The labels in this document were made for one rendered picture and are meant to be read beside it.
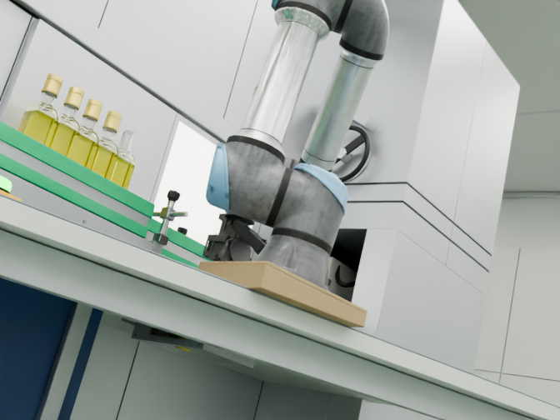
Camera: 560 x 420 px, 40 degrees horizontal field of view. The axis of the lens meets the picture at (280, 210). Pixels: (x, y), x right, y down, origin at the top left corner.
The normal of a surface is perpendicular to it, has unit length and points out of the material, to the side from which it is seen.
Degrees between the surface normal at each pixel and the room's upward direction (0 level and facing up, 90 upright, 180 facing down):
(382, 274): 90
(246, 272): 90
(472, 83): 90
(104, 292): 90
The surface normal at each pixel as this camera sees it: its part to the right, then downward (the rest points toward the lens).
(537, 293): -0.59, -0.37
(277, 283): 0.58, -0.11
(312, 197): 0.13, -0.25
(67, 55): 0.78, 0.00
